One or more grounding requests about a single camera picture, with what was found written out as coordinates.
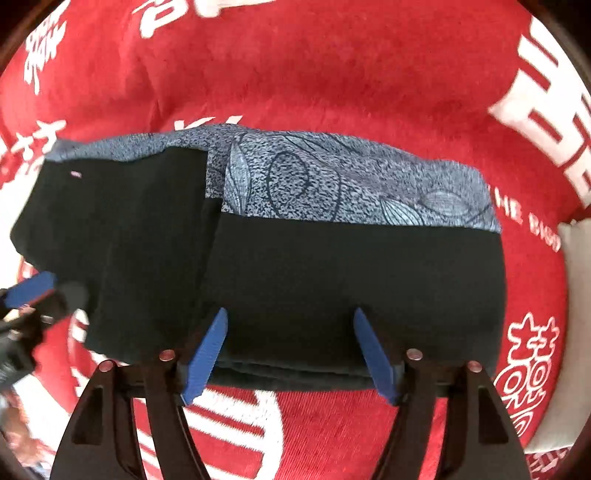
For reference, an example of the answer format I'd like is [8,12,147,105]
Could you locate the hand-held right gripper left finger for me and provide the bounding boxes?
[48,307,230,480]

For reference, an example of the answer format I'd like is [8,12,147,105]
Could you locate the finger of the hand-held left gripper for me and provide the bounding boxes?
[2,270,89,325]

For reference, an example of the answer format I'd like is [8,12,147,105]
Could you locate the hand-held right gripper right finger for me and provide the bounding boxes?
[353,308,532,480]

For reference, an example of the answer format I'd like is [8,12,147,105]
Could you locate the black pants with blue trim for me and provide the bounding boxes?
[9,124,506,393]

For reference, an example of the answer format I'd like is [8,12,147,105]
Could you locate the red printed blanket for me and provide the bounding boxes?
[0,0,591,480]

